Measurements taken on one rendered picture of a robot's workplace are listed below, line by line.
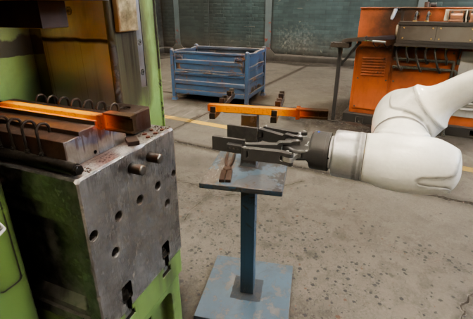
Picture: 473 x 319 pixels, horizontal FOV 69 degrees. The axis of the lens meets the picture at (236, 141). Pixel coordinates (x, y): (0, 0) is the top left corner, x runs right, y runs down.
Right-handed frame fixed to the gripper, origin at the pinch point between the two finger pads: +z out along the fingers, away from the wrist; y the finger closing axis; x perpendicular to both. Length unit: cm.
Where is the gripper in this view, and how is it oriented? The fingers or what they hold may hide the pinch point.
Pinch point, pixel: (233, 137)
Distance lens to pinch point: 72.8
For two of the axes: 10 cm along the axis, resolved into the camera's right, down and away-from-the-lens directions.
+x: 0.0, -9.3, -3.7
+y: 3.8, -3.4, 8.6
